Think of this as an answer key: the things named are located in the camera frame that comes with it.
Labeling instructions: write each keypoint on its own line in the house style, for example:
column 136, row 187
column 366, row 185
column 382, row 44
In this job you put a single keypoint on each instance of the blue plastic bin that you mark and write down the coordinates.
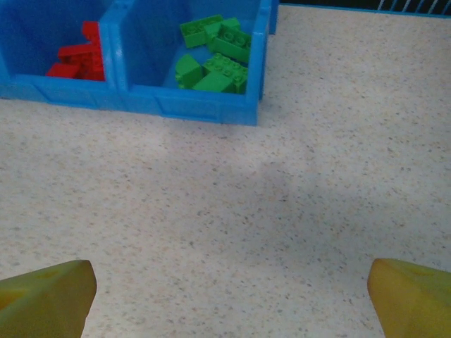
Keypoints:
column 151, row 42
column 35, row 35

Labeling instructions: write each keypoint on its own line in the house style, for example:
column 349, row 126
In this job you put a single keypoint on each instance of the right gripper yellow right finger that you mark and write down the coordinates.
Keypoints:
column 415, row 303

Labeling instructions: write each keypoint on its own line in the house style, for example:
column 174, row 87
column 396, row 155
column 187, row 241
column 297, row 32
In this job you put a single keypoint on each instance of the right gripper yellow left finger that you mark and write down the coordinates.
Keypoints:
column 46, row 303

